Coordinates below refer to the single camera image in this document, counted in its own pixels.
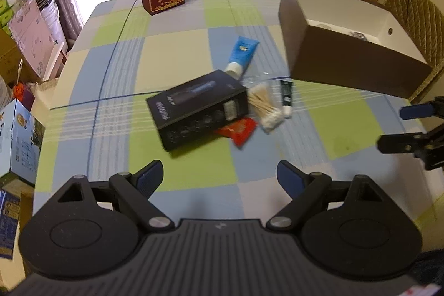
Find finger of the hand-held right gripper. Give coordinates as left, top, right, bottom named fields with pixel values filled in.
left=400, top=97, right=444, bottom=120
left=377, top=133, right=433, bottom=154

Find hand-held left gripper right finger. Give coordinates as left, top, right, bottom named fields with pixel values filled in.
left=265, top=160, right=385, bottom=233

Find chair with quilted cover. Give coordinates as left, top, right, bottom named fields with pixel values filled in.
left=383, top=0, right=444, bottom=99

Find green tissue packs pile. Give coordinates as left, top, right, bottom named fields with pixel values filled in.
left=0, top=0, right=14, bottom=28

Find checked tablecloth desktop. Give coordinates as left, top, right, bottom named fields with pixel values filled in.
left=33, top=0, right=444, bottom=224

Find pink cardboard box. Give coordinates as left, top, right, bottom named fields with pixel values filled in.
left=7, top=0, right=68, bottom=80

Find brown cardboard box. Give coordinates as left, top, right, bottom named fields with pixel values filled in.
left=0, top=29, right=39, bottom=85

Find blue milk carton box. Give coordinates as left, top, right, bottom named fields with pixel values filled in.
left=0, top=190, right=21, bottom=260

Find brown storage box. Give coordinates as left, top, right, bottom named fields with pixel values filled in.
left=278, top=0, right=434, bottom=100

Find red snack packet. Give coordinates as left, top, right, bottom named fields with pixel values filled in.
left=214, top=118, right=258, bottom=148

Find white paper bags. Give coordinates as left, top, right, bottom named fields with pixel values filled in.
left=35, top=0, right=67, bottom=43

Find blue hand cream tube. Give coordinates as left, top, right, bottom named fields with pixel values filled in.
left=224, top=36, right=260, bottom=78

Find small black tube white cap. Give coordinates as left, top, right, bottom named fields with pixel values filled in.
left=279, top=80, right=294, bottom=118

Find bag of cotton swabs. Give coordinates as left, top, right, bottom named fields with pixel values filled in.
left=247, top=80, right=286, bottom=134

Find black product box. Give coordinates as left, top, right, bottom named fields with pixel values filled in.
left=146, top=70, right=249, bottom=153

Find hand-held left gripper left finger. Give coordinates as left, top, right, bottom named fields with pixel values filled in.
left=56, top=159, right=176, bottom=232

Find orange red ornament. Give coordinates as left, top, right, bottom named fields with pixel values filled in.
left=12, top=83, right=35, bottom=109

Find light blue carton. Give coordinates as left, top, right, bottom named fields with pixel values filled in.
left=0, top=98, right=46, bottom=186

